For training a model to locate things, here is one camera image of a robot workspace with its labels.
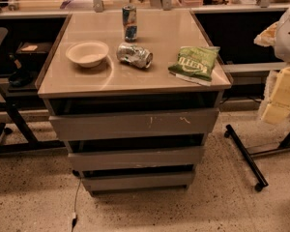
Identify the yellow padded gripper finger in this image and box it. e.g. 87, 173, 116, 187
261, 66, 290, 124

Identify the grey top drawer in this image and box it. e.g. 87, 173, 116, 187
49, 108, 218, 141

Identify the grey drawer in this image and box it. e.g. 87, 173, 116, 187
82, 171, 195, 192
49, 108, 218, 141
68, 146, 205, 171

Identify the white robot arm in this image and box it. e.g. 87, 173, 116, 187
254, 7, 290, 124

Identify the grey middle drawer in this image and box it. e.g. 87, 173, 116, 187
68, 146, 205, 171

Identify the grey drawer cabinet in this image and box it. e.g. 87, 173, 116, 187
34, 9, 234, 197

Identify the grey bottom drawer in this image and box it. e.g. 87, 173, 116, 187
82, 171, 195, 192

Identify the green chip bag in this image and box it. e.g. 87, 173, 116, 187
168, 46, 219, 86

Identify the crushed silver can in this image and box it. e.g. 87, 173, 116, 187
116, 43, 153, 69

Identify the upright blue soda can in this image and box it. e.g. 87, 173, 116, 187
122, 5, 137, 42

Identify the white paper bowl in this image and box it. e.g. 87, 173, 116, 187
66, 41, 109, 68

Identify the dark box on shelf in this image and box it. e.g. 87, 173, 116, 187
15, 42, 52, 62

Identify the black round object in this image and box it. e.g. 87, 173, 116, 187
9, 69, 33, 87

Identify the black chair base left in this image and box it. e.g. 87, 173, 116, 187
0, 26, 67, 176

